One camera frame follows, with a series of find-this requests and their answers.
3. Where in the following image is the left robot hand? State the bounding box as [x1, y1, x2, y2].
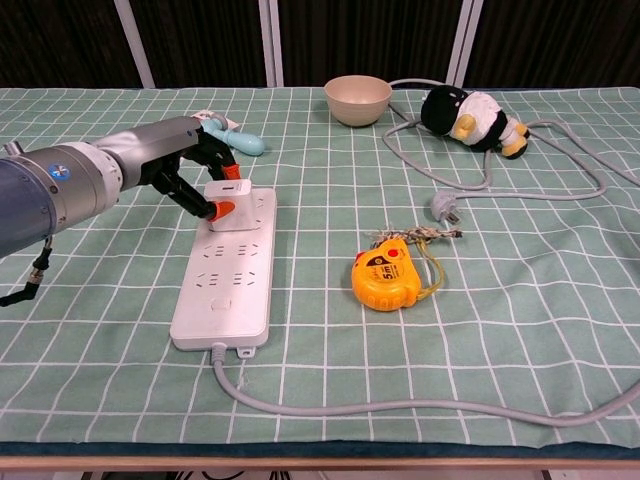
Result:
[92, 116, 241, 223]

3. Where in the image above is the white USB charger block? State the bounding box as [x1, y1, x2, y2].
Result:
[203, 180, 260, 234]

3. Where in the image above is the white eight-outlet power strip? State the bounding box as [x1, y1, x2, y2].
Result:
[169, 187, 278, 359]

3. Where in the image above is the light blue massage roller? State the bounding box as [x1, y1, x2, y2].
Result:
[202, 112, 267, 157]

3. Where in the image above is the beige bowl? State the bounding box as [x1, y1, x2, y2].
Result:
[323, 74, 394, 128]

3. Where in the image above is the green checked tablecloth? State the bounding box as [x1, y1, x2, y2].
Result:
[0, 85, 640, 459]

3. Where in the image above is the yellow tape measure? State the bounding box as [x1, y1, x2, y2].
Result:
[350, 238, 446, 313]

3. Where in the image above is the black white penguin plush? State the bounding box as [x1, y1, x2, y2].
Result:
[420, 84, 532, 160]

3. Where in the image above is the white frame post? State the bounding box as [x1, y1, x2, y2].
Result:
[113, 0, 156, 89]
[258, 0, 285, 88]
[446, 0, 485, 87]

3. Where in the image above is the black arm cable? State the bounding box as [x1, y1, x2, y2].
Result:
[0, 237, 54, 308]

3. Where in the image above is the frayed twisted string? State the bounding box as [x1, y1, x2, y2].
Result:
[363, 225, 464, 247]

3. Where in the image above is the grey power cable with plug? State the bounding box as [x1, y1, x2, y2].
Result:
[209, 78, 640, 427]

